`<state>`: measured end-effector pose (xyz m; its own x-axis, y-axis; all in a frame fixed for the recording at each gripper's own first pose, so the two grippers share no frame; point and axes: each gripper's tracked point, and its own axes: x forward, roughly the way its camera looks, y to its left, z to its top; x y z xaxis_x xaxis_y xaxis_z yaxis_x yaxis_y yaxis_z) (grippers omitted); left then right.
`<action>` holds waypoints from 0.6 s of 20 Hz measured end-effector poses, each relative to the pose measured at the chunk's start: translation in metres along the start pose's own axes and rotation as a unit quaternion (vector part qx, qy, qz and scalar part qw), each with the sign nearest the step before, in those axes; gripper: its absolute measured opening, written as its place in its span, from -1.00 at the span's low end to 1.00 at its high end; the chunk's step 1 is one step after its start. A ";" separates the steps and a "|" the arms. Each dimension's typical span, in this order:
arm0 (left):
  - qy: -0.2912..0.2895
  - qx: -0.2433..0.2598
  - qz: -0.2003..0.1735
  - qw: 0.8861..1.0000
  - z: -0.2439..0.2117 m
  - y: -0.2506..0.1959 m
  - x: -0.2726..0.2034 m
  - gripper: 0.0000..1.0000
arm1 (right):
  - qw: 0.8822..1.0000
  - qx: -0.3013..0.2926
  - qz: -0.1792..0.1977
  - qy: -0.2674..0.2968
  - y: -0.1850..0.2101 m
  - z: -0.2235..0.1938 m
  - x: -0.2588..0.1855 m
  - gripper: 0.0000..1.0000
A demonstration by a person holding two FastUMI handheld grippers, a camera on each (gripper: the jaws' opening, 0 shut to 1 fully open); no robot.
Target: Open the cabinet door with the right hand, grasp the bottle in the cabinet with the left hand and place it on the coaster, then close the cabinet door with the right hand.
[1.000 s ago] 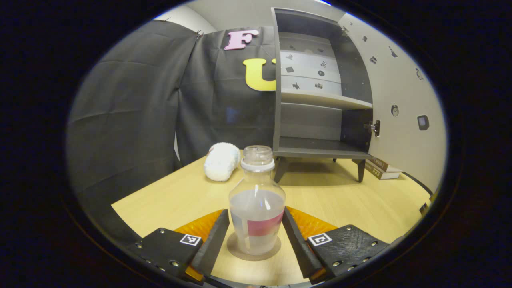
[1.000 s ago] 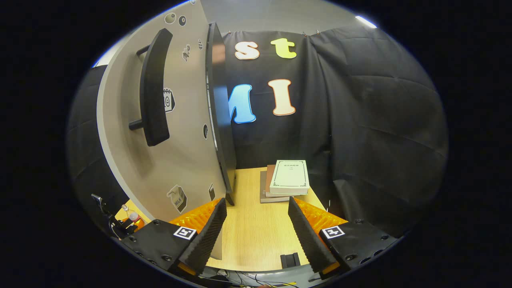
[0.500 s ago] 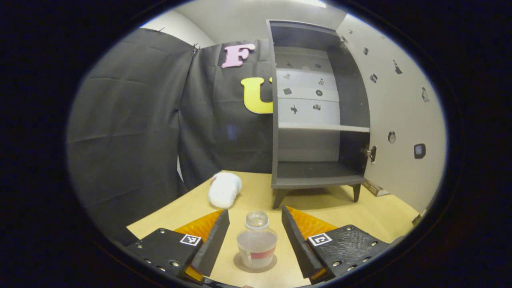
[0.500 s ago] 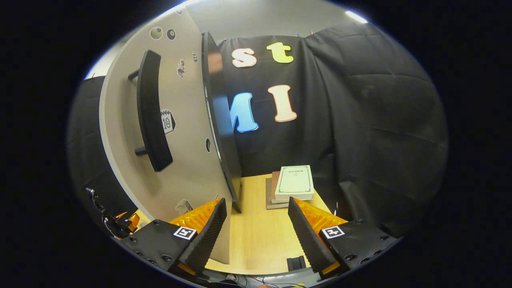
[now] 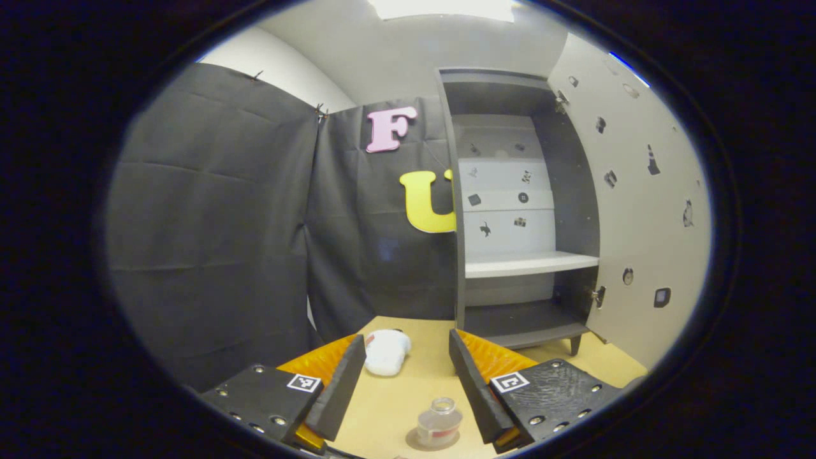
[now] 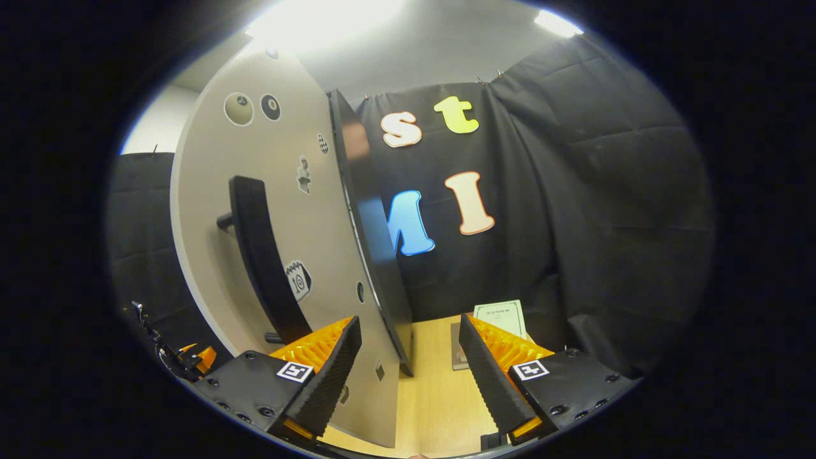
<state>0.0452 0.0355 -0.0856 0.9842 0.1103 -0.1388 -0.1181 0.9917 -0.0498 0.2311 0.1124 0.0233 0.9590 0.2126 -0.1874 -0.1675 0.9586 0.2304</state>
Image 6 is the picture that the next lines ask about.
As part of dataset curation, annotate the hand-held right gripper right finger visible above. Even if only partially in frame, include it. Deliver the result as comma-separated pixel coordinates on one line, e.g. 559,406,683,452
459,313,640,447

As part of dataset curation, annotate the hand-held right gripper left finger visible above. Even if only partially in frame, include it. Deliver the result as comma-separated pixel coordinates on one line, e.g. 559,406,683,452
194,316,363,442

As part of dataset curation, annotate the black door handle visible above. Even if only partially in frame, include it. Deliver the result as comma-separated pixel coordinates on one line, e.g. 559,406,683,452
217,175,313,345

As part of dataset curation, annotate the beige cabinet door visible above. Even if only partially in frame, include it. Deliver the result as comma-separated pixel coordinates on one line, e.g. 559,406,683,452
169,48,399,449

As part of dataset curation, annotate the black backdrop cloth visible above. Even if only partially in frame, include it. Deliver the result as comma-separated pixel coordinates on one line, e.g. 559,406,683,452
105,32,715,377

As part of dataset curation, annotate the large ceiling light panel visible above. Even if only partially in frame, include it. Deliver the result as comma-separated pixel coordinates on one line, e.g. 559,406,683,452
245,0,402,52

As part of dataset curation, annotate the small ceiling light panel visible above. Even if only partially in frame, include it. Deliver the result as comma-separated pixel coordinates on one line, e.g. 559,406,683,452
534,10,584,38

